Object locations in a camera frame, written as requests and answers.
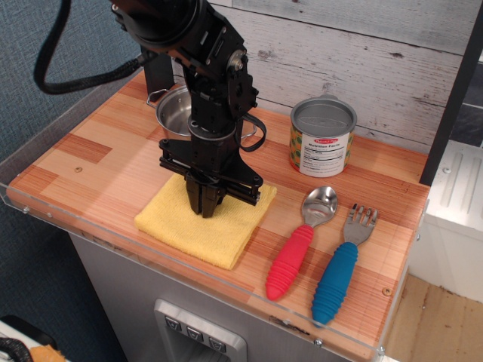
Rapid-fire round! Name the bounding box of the clear acrylic table guard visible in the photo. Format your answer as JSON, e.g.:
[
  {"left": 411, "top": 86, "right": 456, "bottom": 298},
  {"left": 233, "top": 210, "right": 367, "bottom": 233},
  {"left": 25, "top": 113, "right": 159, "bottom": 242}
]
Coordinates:
[{"left": 1, "top": 75, "right": 429, "bottom": 360}]

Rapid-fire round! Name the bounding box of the yellow rag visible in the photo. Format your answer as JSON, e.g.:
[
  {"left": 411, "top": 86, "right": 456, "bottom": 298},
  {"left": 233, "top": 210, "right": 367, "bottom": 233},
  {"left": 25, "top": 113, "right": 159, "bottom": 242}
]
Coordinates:
[{"left": 134, "top": 174, "right": 277, "bottom": 270}]

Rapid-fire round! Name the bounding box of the grey toy fridge cabinet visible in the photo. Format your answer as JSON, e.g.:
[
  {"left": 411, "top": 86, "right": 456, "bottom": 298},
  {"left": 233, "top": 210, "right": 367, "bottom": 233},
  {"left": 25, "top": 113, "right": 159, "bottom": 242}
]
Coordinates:
[{"left": 71, "top": 235, "right": 380, "bottom": 361}]

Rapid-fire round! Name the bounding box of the black braided cable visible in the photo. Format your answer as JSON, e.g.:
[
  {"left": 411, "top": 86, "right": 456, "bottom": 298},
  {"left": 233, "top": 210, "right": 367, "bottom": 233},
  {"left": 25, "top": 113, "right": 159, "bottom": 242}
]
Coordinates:
[{"left": 33, "top": 0, "right": 159, "bottom": 95}]

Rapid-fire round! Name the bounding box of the small steel pot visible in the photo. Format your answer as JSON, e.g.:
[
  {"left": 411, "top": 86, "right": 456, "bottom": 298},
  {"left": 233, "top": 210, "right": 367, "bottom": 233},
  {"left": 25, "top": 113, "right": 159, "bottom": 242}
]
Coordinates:
[{"left": 146, "top": 86, "right": 235, "bottom": 141}]

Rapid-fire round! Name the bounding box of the black vertical post right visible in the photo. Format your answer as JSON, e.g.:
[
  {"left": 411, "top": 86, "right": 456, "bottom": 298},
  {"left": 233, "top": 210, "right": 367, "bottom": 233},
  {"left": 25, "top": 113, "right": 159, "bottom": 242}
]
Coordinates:
[{"left": 419, "top": 0, "right": 483, "bottom": 186}]

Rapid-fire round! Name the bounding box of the white side cabinet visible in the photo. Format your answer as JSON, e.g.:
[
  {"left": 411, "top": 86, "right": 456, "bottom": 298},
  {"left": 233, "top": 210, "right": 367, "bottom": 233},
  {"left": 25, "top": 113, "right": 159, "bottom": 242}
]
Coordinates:
[{"left": 408, "top": 141, "right": 482, "bottom": 302}]

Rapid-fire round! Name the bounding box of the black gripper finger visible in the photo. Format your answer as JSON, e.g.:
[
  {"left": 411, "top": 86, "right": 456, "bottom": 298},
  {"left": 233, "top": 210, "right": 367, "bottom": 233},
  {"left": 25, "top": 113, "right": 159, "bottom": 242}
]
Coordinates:
[
  {"left": 185, "top": 173, "right": 203, "bottom": 214},
  {"left": 202, "top": 185, "right": 226, "bottom": 218}
]

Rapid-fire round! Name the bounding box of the toy tin can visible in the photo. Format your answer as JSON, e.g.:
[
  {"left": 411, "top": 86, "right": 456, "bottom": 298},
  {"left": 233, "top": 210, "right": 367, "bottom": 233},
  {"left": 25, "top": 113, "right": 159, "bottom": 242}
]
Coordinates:
[{"left": 289, "top": 95, "right": 357, "bottom": 178}]

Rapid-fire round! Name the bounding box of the black vertical post left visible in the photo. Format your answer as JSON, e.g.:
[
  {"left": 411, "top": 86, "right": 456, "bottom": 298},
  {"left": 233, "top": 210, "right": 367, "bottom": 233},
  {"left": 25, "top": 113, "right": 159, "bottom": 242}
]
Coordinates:
[{"left": 143, "top": 54, "right": 174, "bottom": 102}]

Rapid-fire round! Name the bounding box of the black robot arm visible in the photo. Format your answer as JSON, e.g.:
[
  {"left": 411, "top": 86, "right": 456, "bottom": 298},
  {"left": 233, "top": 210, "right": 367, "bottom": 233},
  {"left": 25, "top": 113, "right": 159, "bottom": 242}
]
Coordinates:
[{"left": 112, "top": 1, "right": 266, "bottom": 218}]

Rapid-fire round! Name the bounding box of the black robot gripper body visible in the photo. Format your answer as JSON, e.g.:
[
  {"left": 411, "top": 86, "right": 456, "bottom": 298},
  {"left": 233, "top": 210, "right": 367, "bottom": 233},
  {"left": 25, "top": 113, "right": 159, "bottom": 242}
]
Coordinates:
[{"left": 159, "top": 120, "right": 263, "bottom": 205}]

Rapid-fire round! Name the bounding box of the blue handled fork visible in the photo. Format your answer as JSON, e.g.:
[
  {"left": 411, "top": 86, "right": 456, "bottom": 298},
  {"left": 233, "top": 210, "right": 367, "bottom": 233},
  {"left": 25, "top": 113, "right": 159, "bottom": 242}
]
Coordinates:
[{"left": 311, "top": 204, "right": 378, "bottom": 324}]

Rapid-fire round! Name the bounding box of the orange object bottom left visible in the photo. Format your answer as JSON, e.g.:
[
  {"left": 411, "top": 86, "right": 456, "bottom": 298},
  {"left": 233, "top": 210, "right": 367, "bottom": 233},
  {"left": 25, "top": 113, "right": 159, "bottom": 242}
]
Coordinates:
[{"left": 29, "top": 345, "right": 67, "bottom": 362}]

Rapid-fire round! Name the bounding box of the silver dispenser button panel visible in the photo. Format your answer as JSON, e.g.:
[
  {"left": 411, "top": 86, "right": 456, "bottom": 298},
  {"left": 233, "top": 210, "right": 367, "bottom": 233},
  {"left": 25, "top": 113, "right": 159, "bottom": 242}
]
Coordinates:
[{"left": 154, "top": 299, "right": 248, "bottom": 361}]

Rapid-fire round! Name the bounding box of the black vertical post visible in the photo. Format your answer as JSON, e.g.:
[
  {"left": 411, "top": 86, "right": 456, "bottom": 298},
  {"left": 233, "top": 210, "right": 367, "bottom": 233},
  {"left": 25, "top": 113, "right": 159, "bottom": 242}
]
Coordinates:
[
  {"left": 419, "top": 0, "right": 483, "bottom": 186},
  {"left": 143, "top": 54, "right": 174, "bottom": 102}
]

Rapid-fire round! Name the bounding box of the red handled spoon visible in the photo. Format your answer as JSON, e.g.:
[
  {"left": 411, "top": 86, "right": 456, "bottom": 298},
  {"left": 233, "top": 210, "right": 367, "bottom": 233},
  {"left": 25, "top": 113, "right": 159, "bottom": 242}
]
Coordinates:
[{"left": 265, "top": 186, "right": 338, "bottom": 301}]

